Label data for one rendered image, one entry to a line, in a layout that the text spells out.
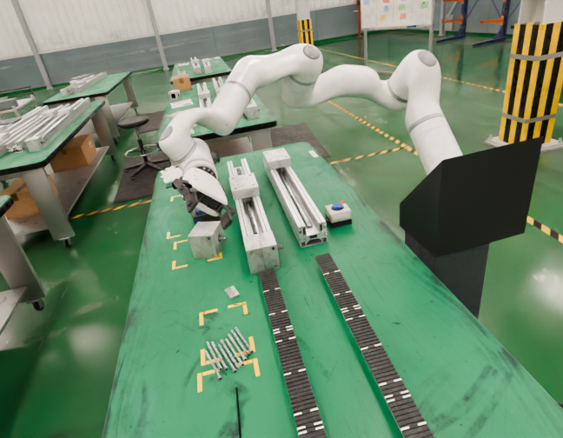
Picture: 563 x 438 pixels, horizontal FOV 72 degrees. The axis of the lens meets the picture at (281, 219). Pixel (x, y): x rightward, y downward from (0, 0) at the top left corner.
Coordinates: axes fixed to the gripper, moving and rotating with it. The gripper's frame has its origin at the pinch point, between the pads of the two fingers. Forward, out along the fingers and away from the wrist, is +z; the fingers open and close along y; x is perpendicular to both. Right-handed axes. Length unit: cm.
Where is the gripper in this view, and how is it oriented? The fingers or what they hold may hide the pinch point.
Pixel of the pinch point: (210, 214)
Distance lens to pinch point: 85.4
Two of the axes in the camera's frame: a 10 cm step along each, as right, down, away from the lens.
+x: 6.4, -7.1, -2.9
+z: 2.9, 5.7, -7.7
